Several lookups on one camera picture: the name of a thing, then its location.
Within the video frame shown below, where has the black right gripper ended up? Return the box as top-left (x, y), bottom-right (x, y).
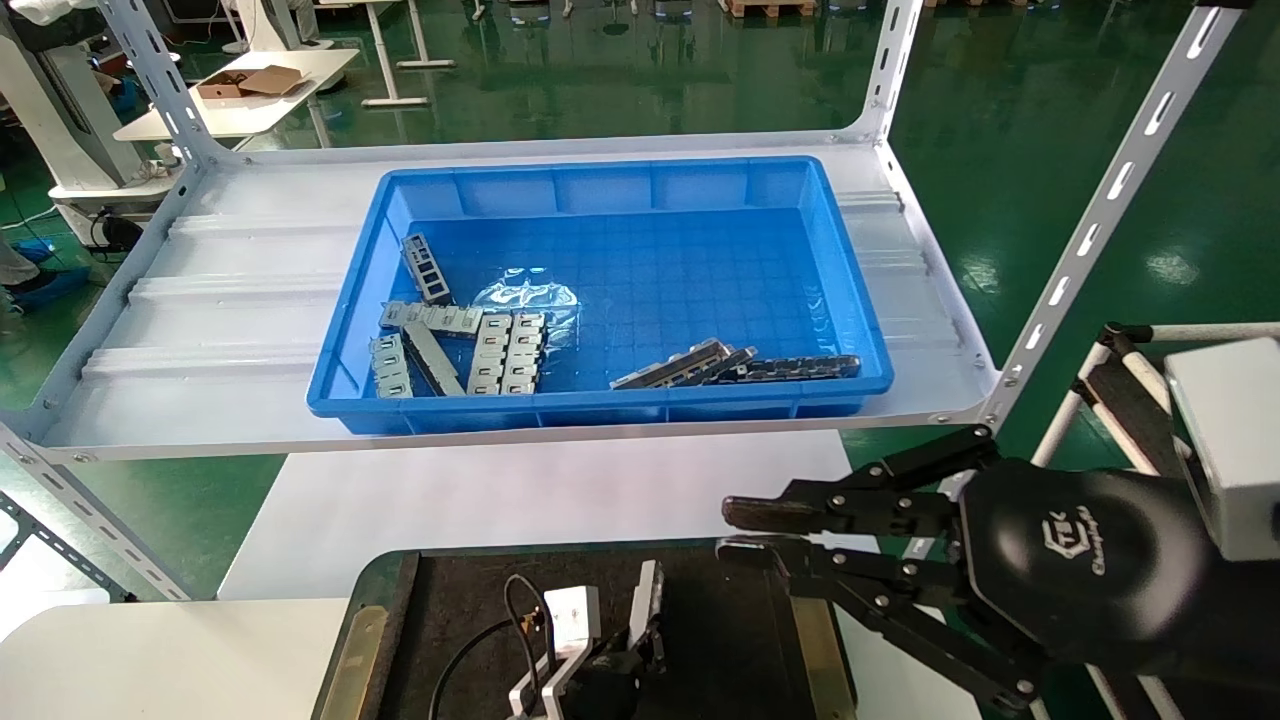
top-left (716, 424), bottom-right (1218, 714)

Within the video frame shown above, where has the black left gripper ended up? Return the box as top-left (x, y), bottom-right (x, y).
top-left (558, 618), bottom-right (670, 720)

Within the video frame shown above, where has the black container tray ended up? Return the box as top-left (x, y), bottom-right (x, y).
top-left (312, 535), bottom-right (861, 720)

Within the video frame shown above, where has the blue plastic bin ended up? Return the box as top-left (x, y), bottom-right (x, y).
top-left (305, 155), bottom-right (896, 436)

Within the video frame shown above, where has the clear plastic bag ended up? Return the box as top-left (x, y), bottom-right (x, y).
top-left (470, 277), bottom-right (582, 351)

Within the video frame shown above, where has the white metal shelf rack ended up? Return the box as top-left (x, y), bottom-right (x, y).
top-left (0, 0), bottom-right (1253, 603)

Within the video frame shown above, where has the wooden pallet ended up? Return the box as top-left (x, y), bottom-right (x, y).
top-left (718, 0), bottom-right (818, 20)

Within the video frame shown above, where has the white work table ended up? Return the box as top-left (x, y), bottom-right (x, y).
top-left (112, 45), bottom-right (362, 143)

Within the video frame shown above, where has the open cardboard box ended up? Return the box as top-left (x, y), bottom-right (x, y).
top-left (195, 64), bottom-right (308, 100)

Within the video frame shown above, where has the blue shoe cover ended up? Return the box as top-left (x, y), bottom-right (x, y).
top-left (15, 262), bottom-right (93, 306)

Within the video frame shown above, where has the white machine stand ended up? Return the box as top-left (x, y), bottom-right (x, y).
top-left (0, 0), bottom-right (173, 249)

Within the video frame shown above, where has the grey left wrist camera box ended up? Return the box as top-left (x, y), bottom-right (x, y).
top-left (507, 584), bottom-right (602, 720)

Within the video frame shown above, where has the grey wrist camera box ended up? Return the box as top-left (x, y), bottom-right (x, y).
top-left (1164, 337), bottom-right (1280, 564)
top-left (507, 584), bottom-right (602, 720)

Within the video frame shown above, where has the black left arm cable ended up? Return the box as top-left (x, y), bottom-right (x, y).
top-left (428, 573), bottom-right (561, 720)

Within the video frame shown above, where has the long dark metal bracket part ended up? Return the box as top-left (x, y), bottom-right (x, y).
top-left (715, 354), bottom-right (863, 385)

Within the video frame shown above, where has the white tube frame cart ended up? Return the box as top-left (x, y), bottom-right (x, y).
top-left (1030, 321), bottom-right (1280, 720)

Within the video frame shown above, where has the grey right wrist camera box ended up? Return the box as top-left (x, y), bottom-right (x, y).
top-left (1164, 337), bottom-right (1280, 564)

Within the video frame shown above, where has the upright dark metal bracket part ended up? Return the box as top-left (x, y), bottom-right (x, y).
top-left (400, 232), bottom-right (457, 307)

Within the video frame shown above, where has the white desk frame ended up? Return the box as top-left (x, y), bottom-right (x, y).
top-left (340, 0), bottom-right (458, 110)

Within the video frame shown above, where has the black coiled cable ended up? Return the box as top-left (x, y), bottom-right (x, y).
top-left (88, 212), bottom-right (145, 253)

